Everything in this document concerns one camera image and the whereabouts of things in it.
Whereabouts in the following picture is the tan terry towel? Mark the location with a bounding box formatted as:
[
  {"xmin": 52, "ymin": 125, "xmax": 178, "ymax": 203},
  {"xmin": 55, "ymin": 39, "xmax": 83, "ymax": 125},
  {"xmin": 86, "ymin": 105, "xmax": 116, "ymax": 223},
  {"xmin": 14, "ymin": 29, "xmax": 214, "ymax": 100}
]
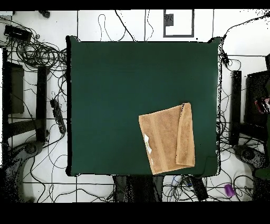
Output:
[{"xmin": 138, "ymin": 102, "xmax": 196, "ymax": 175}]

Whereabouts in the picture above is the black rectangular box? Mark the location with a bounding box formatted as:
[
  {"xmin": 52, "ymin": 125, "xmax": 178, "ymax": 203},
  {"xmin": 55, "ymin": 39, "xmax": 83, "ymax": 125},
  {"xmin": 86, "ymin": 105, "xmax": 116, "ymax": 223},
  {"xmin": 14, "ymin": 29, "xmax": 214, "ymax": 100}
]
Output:
[{"xmin": 3, "ymin": 24, "xmax": 33, "ymax": 42}]

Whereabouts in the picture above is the thin looped black cable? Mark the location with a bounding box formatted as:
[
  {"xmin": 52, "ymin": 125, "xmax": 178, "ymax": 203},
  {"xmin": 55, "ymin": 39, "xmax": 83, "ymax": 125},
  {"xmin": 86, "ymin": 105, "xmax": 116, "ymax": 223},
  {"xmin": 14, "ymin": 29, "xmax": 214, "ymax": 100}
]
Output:
[{"xmin": 97, "ymin": 13, "xmax": 127, "ymax": 42}]

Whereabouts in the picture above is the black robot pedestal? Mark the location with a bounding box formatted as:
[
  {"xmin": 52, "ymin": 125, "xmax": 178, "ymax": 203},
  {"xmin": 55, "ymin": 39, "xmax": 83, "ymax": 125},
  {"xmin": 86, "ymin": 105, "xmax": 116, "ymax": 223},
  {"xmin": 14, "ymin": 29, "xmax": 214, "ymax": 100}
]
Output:
[{"xmin": 113, "ymin": 175, "xmax": 165, "ymax": 202}]

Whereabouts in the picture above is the black cable tangle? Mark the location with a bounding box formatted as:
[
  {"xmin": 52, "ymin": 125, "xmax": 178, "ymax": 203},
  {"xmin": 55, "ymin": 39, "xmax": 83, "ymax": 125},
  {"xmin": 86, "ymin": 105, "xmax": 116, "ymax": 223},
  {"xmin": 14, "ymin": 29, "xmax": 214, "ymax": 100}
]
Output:
[{"xmin": 0, "ymin": 16, "xmax": 68, "ymax": 72}]

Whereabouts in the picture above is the long black cable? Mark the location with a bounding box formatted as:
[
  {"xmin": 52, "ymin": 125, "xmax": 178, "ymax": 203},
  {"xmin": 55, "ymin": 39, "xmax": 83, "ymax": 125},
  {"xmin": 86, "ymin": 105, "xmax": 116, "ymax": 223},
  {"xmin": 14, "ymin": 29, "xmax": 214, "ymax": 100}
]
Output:
[{"xmin": 222, "ymin": 10, "xmax": 270, "ymax": 40}]

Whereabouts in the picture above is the thick black cable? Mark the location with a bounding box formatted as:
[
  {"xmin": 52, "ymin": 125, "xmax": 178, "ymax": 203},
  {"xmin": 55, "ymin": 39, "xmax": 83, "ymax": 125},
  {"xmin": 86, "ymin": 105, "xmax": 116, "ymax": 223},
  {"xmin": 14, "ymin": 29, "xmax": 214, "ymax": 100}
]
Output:
[{"xmin": 114, "ymin": 9, "xmax": 136, "ymax": 42}]

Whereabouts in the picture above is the grey stand base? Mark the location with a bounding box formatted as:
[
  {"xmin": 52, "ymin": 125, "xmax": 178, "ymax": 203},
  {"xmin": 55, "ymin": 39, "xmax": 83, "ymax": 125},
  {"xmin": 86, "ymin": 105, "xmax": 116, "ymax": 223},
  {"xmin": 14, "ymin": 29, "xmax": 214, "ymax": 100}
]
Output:
[
  {"xmin": 233, "ymin": 144, "xmax": 268, "ymax": 170},
  {"xmin": 2, "ymin": 140, "xmax": 46, "ymax": 202}
]

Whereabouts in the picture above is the black power strip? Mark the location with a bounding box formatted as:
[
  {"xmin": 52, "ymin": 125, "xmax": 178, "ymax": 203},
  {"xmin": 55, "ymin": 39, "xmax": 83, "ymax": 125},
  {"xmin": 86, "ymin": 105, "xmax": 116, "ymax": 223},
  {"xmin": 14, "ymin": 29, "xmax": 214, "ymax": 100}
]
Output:
[{"xmin": 49, "ymin": 98, "xmax": 67, "ymax": 135}]

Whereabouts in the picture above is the black frame stand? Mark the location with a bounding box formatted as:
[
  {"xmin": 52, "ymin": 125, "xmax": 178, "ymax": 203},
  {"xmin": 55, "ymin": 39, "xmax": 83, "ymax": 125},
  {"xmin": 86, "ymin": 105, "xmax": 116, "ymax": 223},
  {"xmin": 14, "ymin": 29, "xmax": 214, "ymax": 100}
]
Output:
[
  {"xmin": 228, "ymin": 53, "xmax": 270, "ymax": 146},
  {"xmin": 2, "ymin": 48, "xmax": 51, "ymax": 146}
]

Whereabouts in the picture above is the black plug adapter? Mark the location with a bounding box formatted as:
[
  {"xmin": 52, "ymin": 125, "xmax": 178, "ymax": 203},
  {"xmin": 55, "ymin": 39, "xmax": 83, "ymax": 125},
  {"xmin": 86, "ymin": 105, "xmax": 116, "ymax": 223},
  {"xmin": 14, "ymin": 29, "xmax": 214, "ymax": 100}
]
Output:
[{"xmin": 221, "ymin": 52, "xmax": 230, "ymax": 68}]

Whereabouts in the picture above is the small purple object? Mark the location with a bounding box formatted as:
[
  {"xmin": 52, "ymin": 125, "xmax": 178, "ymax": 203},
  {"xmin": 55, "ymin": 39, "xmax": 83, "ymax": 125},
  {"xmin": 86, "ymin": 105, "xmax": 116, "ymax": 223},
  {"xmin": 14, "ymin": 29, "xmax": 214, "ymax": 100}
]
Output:
[{"xmin": 224, "ymin": 183, "xmax": 236, "ymax": 198}]

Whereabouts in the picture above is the small grey square plate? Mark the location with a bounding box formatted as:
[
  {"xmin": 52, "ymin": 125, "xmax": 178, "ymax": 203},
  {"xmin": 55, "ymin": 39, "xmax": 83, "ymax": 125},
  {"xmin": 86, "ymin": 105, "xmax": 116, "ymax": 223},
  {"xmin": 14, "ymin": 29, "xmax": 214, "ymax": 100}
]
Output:
[{"xmin": 164, "ymin": 13, "xmax": 174, "ymax": 26}]

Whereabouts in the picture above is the green rounded object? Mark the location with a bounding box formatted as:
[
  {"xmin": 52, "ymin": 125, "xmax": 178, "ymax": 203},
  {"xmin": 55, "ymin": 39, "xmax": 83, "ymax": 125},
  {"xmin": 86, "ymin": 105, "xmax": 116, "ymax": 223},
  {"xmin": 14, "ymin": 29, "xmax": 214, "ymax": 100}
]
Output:
[{"xmin": 254, "ymin": 166, "xmax": 270, "ymax": 181}]

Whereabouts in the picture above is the dark green tablecloth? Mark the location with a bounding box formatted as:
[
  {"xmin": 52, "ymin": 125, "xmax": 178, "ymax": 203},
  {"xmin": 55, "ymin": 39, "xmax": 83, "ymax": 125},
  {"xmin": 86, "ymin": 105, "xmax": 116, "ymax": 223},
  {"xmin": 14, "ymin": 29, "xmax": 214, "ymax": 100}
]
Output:
[{"xmin": 65, "ymin": 35, "xmax": 222, "ymax": 178}]

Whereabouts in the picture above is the grey rectangular floor frame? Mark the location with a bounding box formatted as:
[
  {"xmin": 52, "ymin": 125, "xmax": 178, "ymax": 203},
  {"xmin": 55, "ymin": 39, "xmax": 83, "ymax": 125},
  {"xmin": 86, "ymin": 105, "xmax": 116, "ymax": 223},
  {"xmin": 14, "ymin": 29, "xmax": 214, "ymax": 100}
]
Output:
[{"xmin": 162, "ymin": 9, "xmax": 195, "ymax": 38}]

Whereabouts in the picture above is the blue and black cable bundle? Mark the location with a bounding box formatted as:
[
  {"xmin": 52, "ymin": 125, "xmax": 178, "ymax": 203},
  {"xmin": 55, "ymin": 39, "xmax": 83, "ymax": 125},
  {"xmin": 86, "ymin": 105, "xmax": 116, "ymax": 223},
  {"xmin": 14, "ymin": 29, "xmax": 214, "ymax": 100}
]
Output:
[{"xmin": 162, "ymin": 174, "xmax": 218, "ymax": 202}]

